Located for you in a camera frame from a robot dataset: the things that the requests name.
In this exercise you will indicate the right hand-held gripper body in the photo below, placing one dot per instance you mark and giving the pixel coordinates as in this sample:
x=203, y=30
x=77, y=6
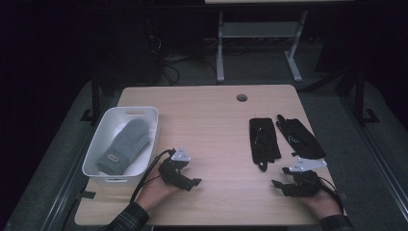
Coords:
x=303, y=183

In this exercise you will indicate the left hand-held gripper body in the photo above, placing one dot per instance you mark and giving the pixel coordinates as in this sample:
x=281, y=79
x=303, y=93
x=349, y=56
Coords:
x=174, y=163

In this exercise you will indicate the grey fuzzy mitten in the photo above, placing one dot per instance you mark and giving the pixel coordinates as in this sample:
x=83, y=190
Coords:
x=126, y=146

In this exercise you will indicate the white plastic basket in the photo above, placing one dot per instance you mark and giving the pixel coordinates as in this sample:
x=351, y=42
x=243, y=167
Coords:
x=106, y=134

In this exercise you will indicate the person's right hand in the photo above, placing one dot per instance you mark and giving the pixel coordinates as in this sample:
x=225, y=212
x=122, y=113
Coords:
x=322, y=202

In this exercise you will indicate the person's left hand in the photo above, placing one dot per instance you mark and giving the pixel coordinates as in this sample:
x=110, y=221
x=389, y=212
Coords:
x=154, y=191

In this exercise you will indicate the black glove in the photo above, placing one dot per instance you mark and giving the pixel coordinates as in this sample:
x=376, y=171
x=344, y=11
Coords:
x=263, y=141
x=301, y=138

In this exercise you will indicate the black metal stand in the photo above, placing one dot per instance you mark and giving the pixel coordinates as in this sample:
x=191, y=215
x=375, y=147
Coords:
x=95, y=96
x=361, y=96

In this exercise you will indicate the grey metal desk frame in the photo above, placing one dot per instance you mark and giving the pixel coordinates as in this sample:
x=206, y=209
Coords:
x=256, y=29

